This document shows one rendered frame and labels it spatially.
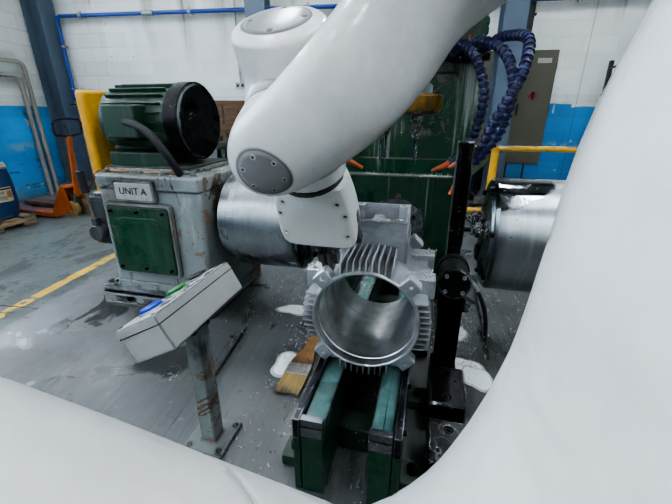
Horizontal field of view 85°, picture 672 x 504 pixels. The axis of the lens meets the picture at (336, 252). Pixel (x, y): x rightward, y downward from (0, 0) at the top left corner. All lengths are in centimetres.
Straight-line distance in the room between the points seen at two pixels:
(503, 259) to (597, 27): 589
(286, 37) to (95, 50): 730
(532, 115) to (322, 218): 588
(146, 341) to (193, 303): 7
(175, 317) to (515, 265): 62
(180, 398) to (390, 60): 68
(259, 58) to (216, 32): 626
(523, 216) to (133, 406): 81
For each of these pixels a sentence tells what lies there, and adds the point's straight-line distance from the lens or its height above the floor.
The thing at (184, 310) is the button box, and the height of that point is 106.
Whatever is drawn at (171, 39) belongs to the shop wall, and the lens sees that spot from 691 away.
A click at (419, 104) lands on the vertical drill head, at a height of 131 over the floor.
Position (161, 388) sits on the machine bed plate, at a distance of 83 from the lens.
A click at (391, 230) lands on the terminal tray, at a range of 57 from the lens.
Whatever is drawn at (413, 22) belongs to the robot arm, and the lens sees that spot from 29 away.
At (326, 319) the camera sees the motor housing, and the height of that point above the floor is 99.
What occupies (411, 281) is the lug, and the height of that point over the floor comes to 109.
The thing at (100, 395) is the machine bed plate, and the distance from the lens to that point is 87.
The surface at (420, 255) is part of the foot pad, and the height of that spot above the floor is 107.
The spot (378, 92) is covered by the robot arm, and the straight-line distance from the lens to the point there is 27.
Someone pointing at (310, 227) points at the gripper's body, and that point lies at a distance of 47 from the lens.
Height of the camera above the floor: 130
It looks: 21 degrees down
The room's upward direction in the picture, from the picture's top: straight up
